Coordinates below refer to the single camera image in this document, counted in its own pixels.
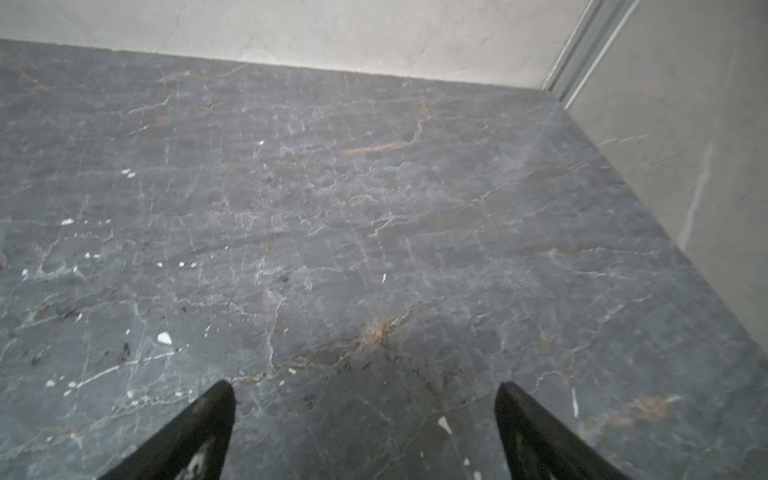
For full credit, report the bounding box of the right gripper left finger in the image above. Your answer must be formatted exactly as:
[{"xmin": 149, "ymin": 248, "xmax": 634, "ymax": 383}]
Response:
[{"xmin": 101, "ymin": 380, "xmax": 236, "ymax": 480}]

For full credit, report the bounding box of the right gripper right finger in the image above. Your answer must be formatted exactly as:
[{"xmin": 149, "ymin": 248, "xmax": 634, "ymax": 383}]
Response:
[{"xmin": 494, "ymin": 382, "xmax": 627, "ymax": 480}]

